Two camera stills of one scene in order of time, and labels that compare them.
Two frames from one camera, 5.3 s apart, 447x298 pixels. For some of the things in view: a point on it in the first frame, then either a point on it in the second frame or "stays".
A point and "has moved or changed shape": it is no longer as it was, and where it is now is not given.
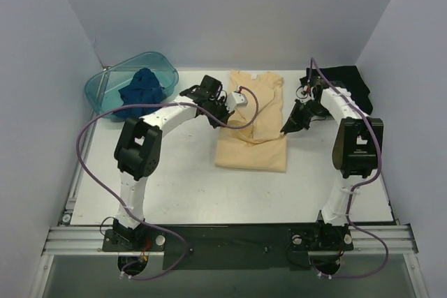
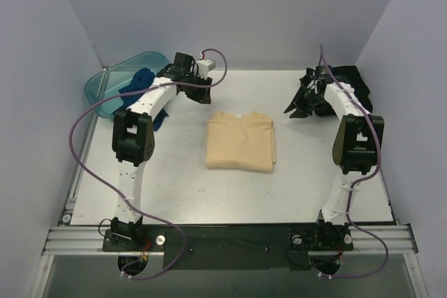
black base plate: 229,246 stays
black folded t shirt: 348,78 stays
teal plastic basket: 103,89 stays
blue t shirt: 144,88 stays
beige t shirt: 262,144 has moved or changed shape
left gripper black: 216,112 -> 198,89
